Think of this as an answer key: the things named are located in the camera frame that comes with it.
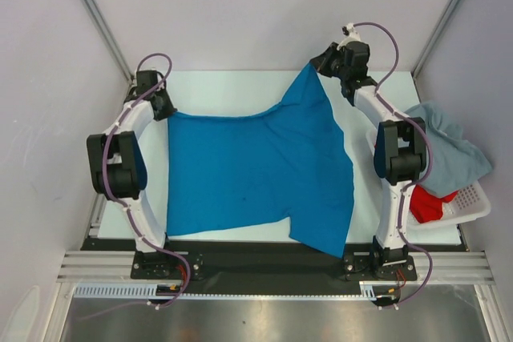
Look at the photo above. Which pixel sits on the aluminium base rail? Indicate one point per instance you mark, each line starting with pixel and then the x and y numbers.
pixel 115 266

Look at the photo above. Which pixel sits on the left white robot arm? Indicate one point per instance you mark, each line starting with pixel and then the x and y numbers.
pixel 118 171

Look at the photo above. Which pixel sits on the red t shirt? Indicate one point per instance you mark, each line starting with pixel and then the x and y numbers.
pixel 429 206

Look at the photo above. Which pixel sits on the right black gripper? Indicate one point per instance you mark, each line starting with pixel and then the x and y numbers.
pixel 322 62

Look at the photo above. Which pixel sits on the left aluminium frame post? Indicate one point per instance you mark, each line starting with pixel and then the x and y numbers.
pixel 105 33

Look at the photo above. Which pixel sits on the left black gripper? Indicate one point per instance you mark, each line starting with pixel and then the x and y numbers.
pixel 170 109

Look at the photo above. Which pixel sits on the white plastic basket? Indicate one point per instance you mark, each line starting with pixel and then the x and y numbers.
pixel 469 204

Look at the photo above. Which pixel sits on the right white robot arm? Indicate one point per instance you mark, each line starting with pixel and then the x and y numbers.
pixel 386 255

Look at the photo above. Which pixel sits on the grey t shirt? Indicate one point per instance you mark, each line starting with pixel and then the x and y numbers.
pixel 457 163

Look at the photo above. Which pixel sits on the right aluminium frame post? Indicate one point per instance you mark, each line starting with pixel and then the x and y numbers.
pixel 440 27

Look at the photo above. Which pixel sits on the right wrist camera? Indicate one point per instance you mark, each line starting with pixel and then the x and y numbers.
pixel 350 34

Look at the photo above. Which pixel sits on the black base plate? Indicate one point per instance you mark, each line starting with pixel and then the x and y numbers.
pixel 284 269

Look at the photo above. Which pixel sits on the blue t shirt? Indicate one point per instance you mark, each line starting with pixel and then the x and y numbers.
pixel 288 162

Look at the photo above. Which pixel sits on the aluminium frame post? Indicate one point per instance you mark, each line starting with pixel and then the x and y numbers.
pixel 105 33
pixel 440 27

